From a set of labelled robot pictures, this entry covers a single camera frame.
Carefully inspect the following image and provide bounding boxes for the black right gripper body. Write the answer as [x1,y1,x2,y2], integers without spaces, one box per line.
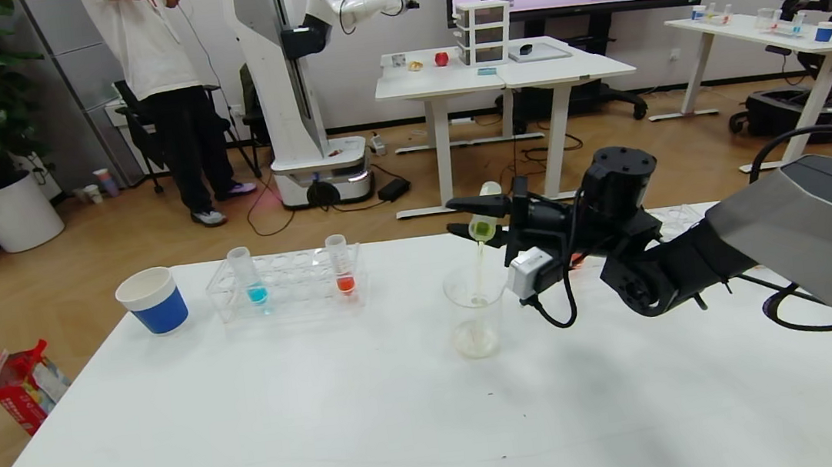
[494,170,579,269]

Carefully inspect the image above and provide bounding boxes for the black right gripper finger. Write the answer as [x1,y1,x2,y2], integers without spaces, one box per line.
[446,216,511,254]
[444,191,514,224]

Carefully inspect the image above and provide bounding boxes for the yellow pigment test tube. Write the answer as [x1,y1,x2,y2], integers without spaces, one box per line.
[463,180,509,245]

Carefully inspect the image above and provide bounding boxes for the red pigment test tube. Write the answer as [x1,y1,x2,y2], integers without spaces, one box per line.
[324,232,359,300]

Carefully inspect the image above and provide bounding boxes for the clear glass beaker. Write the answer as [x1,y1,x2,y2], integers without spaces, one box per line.
[440,260,517,363]

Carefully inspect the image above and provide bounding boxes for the clear acrylic test tube rack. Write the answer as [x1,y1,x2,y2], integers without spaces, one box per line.
[201,240,371,326]
[645,200,720,242]

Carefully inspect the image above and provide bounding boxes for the blue pigment test tube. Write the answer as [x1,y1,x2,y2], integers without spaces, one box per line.
[225,243,272,310]

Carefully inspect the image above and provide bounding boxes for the black power adapter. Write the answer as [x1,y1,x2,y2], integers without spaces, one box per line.
[375,176,414,205]

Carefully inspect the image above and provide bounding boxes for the white standing desk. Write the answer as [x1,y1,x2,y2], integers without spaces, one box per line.
[491,26,651,208]
[371,40,519,222]

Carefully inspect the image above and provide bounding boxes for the black display stand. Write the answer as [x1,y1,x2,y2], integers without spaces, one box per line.
[487,7,650,136]

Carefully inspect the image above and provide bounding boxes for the grey flat tray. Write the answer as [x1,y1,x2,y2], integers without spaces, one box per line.
[506,37,574,66]

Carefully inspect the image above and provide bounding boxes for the white small drawer unit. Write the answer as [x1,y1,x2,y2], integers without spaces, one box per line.
[451,0,517,70]

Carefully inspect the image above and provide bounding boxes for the white humanoid robot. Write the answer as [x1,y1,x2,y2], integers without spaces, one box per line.
[221,0,441,216]

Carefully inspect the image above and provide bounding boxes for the long white desk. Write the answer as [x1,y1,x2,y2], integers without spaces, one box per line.
[637,2,832,184]

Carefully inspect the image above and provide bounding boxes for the blue white paper cup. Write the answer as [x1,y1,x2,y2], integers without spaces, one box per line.
[112,263,192,340]

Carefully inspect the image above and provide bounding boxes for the black office chair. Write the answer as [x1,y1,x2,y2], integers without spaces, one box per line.
[111,66,264,198]

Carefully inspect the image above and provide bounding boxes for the person in white shirt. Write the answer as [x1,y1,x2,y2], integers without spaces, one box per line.
[78,0,261,239]

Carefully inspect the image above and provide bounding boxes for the purple cup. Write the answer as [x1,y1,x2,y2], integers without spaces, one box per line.
[92,167,121,201]

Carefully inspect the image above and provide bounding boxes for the grey metal cabinet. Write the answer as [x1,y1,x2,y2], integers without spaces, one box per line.
[19,0,151,198]

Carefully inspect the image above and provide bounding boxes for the white plant pot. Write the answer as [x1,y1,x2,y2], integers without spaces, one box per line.
[0,166,68,255]

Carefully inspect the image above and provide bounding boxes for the red gift bag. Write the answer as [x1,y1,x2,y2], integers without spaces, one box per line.
[0,336,76,439]

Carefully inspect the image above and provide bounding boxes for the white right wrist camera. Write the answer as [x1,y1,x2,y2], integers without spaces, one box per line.
[504,244,560,302]

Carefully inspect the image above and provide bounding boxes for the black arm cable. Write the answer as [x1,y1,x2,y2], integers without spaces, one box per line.
[743,123,832,339]

